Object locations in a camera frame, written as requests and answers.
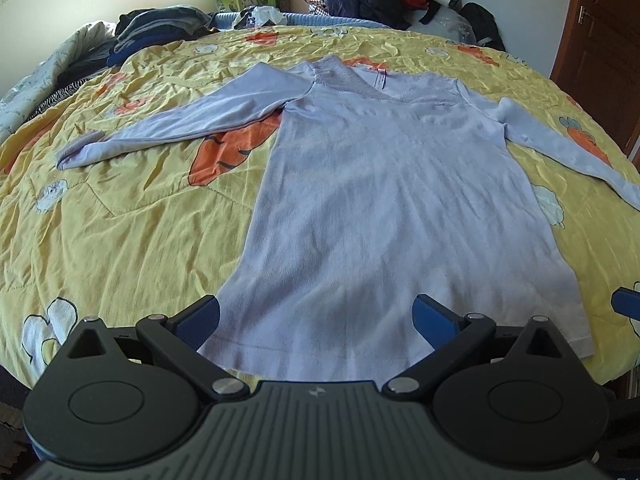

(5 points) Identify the yellow carrot-print bedsheet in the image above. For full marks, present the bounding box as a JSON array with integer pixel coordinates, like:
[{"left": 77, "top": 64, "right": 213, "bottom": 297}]
[{"left": 1, "top": 26, "right": 639, "bottom": 386}]

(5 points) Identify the lavender long-sleeve shirt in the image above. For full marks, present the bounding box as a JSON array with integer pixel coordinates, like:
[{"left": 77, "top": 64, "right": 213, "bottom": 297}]
[{"left": 58, "top": 56, "right": 639, "bottom": 382}]

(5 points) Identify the light floral quilt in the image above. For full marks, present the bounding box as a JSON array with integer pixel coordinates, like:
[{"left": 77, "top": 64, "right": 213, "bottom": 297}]
[{"left": 0, "top": 21, "right": 116, "bottom": 143}]

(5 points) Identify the brown wooden door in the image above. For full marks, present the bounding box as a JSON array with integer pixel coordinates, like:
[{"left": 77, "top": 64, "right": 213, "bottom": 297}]
[{"left": 551, "top": 0, "right": 639, "bottom": 156}]

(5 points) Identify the dark folded clothes pile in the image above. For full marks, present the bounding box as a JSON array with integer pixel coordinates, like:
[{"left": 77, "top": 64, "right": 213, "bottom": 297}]
[{"left": 55, "top": 6, "right": 214, "bottom": 88}]

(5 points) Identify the blue knitted blanket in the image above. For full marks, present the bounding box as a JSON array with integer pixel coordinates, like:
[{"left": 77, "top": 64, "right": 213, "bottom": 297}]
[{"left": 210, "top": 12, "right": 386, "bottom": 29}]

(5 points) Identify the white crumpled cloth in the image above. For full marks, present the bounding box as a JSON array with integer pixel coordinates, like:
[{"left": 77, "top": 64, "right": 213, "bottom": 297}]
[{"left": 232, "top": 6, "right": 288, "bottom": 29}]

